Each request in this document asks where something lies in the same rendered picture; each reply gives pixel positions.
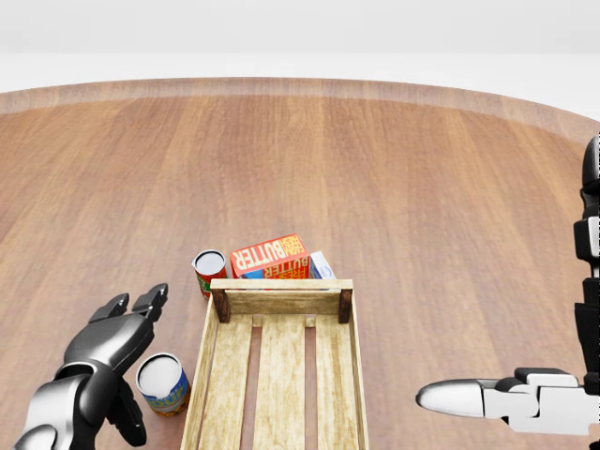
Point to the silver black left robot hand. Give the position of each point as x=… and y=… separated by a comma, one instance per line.
x=110, y=340

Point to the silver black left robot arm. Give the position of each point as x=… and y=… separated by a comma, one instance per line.
x=56, y=408

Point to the red green tin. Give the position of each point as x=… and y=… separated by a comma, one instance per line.
x=211, y=269

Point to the red butter box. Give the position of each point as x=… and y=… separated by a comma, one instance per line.
x=267, y=255

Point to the blue yellow soup tin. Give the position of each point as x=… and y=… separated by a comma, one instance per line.
x=164, y=382

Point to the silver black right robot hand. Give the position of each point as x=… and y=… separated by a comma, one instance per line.
x=539, y=403

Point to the white blue box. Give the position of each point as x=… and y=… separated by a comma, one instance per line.
x=321, y=267

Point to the wooden slat tray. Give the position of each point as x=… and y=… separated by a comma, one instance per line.
x=281, y=375

